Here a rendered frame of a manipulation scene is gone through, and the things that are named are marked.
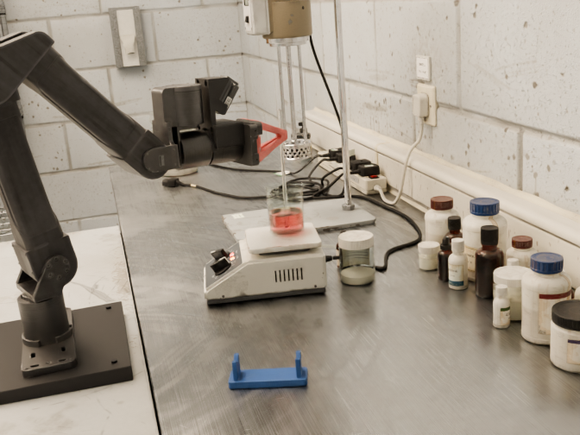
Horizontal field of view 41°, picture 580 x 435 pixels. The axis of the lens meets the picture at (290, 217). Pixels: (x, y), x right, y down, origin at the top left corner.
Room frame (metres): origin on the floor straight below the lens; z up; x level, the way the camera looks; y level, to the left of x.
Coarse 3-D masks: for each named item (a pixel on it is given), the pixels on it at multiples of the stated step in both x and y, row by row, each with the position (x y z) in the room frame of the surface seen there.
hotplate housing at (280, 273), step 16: (240, 240) 1.28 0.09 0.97; (256, 256) 1.18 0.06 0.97; (272, 256) 1.18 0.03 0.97; (288, 256) 1.17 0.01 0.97; (304, 256) 1.17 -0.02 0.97; (320, 256) 1.17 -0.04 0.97; (240, 272) 1.16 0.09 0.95; (256, 272) 1.16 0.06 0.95; (272, 272) 1.16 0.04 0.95; (288, 272) 1.17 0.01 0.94; (304, 272) 1.17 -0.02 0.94; (320, 272) 1.17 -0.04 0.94; (208, 288) 1.16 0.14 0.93; (224, 288) 1.16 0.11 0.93; (240, 288) 1.16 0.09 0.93; (256, 288) 1.16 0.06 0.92; (272, 288) 1.16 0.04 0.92; (288, 288) 1.17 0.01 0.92; (304, 288) 1.17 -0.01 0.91; (320, 288) 1.17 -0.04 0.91; (208, 304) 1.16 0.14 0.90
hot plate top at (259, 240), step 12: (252, 228) 1.28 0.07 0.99; (264, 228) 1.28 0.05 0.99; (312, 228) 1.25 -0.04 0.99; (252, 240) 1.21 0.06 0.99; (264, 240) 1.21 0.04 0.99; (276, 240) 1.20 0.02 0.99; (288, 240) 1.20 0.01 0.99; (300, 240) 1.19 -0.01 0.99; (312, 240) 1.19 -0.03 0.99; (252, 252) 1.17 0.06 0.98; (264, 252) 1.17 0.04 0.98
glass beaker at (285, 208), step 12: (276, 192) 1.22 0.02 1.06; (288, 192) 1.22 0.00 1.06; (300, 192) 1.23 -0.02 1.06; (276, 204) 1.22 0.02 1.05; (288, 204) 1.22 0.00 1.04; (300, 204) 1.23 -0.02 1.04; (276, 216) 1.22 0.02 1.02; (288, 216) 1.22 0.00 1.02; (300, 216) 1.23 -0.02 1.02; (276, 228) 1.22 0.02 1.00; (288, 228) 1.22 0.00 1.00; (300, 228) 1.23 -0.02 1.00
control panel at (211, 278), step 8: (232, 248) 1.27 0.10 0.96; (232, 256) 1.23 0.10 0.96; (240, 256) 1.20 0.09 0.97; (208, 264) 1.27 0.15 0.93; (232, 264) 1.19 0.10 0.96; (240, 264) 1.17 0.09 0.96; (208, 272) 1.23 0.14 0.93; (224, 272) 1.18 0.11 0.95; (208, 280) 1.19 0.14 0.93; (216, 280) 1.17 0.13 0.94
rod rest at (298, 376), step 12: (300, 360) 0.89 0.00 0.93; (240, 372) 0.90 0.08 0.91; (252, 372) 0.90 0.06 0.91; (264, 372) 0.90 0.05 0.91; (276, 372) 0.89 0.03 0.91; (288, 372) 0.89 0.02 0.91; (300, 372) 0.87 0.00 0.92; (240, 384) 0.88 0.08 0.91; (252, 384) 0.87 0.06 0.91; (264, 384) 0.87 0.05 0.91; (276, 384) 0.87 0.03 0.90; (288, 384) 0.87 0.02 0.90; (300, 384) 0.87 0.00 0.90
